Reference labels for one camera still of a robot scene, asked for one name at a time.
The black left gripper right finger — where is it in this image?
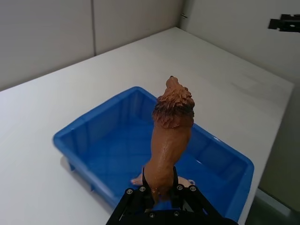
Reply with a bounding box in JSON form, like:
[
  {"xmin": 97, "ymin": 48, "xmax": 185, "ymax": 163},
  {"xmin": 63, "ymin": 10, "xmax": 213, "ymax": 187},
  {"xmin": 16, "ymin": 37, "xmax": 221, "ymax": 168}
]
[{"xmin": 170, "ymin": 165, "xmax": 223, "ymax": 220}]

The blue plastic bin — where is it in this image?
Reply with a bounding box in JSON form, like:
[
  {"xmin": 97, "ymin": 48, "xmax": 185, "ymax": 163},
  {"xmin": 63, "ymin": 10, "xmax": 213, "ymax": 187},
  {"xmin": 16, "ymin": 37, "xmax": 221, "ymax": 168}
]
[{"xmin": 52, "ymin": 86, "xmax": 255, "ymax": 222}]

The brown toy lion figure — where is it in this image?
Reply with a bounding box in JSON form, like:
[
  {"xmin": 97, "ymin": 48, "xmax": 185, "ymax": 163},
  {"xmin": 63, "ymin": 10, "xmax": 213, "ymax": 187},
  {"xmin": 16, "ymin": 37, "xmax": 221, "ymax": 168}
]
[{"xmin": 130, "ymin": 75, "xmax": 195, "ymax": 202}]

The black metal bracket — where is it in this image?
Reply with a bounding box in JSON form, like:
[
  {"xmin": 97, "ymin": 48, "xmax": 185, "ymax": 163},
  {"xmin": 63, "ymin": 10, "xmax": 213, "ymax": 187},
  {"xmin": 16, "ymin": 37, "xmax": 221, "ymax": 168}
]
[{"xmin": 268, "ymin": 14, "xmax": 300, "ymax": 33}]

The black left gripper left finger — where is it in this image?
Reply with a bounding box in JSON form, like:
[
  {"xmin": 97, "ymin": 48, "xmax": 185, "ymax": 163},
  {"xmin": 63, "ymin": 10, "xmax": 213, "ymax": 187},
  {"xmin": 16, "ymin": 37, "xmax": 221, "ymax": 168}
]
[{"xmin": 105, "ymin": 165, "xmax": 156, "ymax": 225}]

